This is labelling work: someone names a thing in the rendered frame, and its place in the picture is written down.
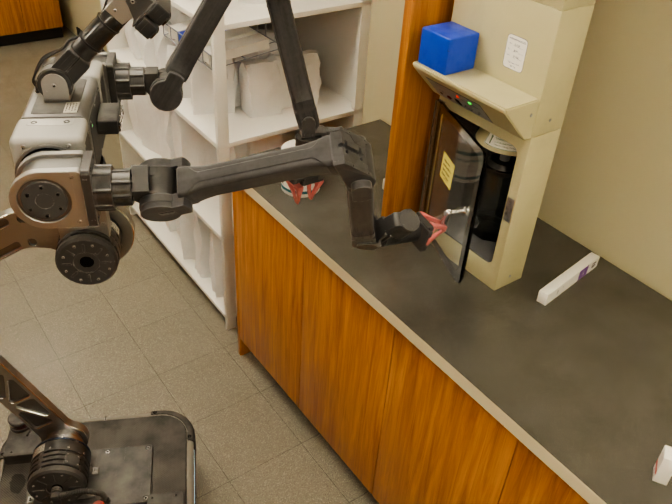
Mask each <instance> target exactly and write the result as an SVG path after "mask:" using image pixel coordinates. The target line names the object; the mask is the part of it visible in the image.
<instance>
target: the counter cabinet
mask: <svg viewBox="0 0 672 504"><path fill-rule="evenodd" d="M232 199H233V225H234V252H235V278H236V304H237V330H238V353H239V355H240V356H241V355H244V354H246V353H248V352H250V351H251V352H252V353H253V355H254V356H255V357H256V358H257V359H258V360H259V362H260V363H261V364H262V365H263V366H264V368H265V369H266V370H267V371H268V372H269V373H270V375H271V376H272V377H273V378H274V379H275V381H276V382H277V383H278V384H279V385H280V387H281V388H282V389H283V390H284V391H285V392H286V394H287V395H288V396H289V397H290V398H291V400H292V401H293V402H294V403H295V404H296V405H297V407H298V408H299V409H300V410H301V411H302V413H303V414H304V415H305V416H306V417H307V419H308V420H309V421H310V422H311V423H312V424H313V426H314V427H315V428H316V429H317V430H318V432H319V433H320V434H321V435H322V436H323V438H324V439H325V440H326V441H327V442H328V443H329V445H330V446H331V447H332V448H333V449H334V451H335V452H336V453H337V454H338V455H339V456H340V458H341V459H342V460H343V461H344V462H345V464H346V465H347V466H348V467H349V468H350V470H351V471H352V472H353V473H354V474H355V475H356V477H357V478H358V479H359V480H360V481H361V483H362V484H363V485H364V486H365V487H366V489H367V490H368V491H369V492H370V493H371V494H372V496H373V497H374V498H375V499H376V500H377V502H378V503H379V504H589V503H588V502H587V501H586V500H585V499H583V498H582V497H581V496H580V495H579V494H578V493H577V492H576V491H575V490H573V489H572V488H571V487H570V486H569V485H568V484H567V483H566V482H565V481H564V480H562V479H561V478H560V477H559V476H558V475H557V474H556V473H555V472H554V471H553V470H551V469H550V468H549V467H548V466H547V465H546V464H545V463H544V462H543V461H542V460H540V459H539V458H538V457H537V456H536V455H535V454H534V453H533V452H532V451H531V450H529V449H528V448H527V447H526V446H525V445H524V444H523V443H522V442H521V441H519V440H518V439H517V438H516V437H515V436H514V435H513V434H512V433H511V432H510V431H508V430H507V429H506V428H505V427H504V426H503V425H502V424H501V423H500V422H499V421H497V420H496V419H495V418H494V417H493V416H492V415H491V414H490V413H489V412H488V411H486V410H485V409H484V408H483V407H482V406H481V405H480V404H479V403H478V402H477V401H475V400H474V399H473V398H472V397H471V396H470V395H469V394H468V393H467V392H466V391H464V390H463V389H462V388H461V387H460V386H459V385H458V384H457V383H456V382H454V381H453V380H452V379H451V378H450V377H449V376H448V375H447V374H446V373H445V372H443V371H442V370H441V369H440V368H439V367H438V366H437V365H436V364H435V363H434V362H432V361H431V360H430V359H429V358H428V357H427V356H426V355H425V354H424V353H423V352H421V351H420V350H419V349H418V348H417V347H416V346H415V345H414V344H413V343H412V342H410V341H409V340H408V339H407V338H406V337H405V336H404V335H403V334H402V333H400V332H399V331H398V330H397V329H396V328H395V327H394V326H393V325H392V324H391V323H389V322H388V321H387V320H386V319H385V318H384V317H383V316H382V315H381V314H380V313H378V312H377V311H376V310H375V309H374V308H373V307H372V306H371V305H370V304H369V303H367V302H366V301H365V300H364V299H363V298H362V297H361V296H360V295H359V294H358V293H356V292H355V291H354V290H353V289H352V288H351V287H350V286H349V285H348V284H346V283H345V282H344V281H343V280H342V279H341V278H340V277H339V276H338V275H337V274H335V273H334V272H333V271H332V270H331V269H330V268H329V267H328V266H327V265H326V264H324V263H323V262H322V261H321V260H320V259H319V258H318V257H317V256H316V255H315V254H313V253H312V252H311V251H310V250H309V249H308V248H307V247H306V246H305V245H304V244H302V243H301V242H300V241H299V240H298V239H297V238H296V237H295V236H294V235H292V234H291V233H290V232H289V231H288V230H287V229H286V228H285V227H284V226H283V225H281V224H280V223H279V222H278V221H277V220H276V219H275V218H274V217H273V216H272V215H270V214H269V213H268V212H267V211H266V210H265V209H264V208H263V207H262V206H261V205H259V204H258V203H257V202H256V201H255V200H254V199H253V198H252V197H251V196H250V195H248V194H247V193H246V192H245V191H244V190H241V191H236V192H232Z"/></svg>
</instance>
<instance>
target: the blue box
mask: <svg viewBox="0 0 672 504"><path fill-rule="evenodd" d="M478 40H479V33H478V32H476V31H474V30H471V29H469V28H467V27H464V26H462V25H460V24H457V23H455V22H453V21H450V22H445V23H440V24H435V25H430V26H425V27H423V28H422V35H421V43H420V50H419V58H418V62H419V63H421V64H423V65H425V66H427V67H429V68H431V69H432V70H434V71H436V72H438V73H440V74H442V75H449V74H453V73H457V72H461V71H465V70H469V69H473V68H474V63H475V57H476V51H477V46H478Z"/></svg>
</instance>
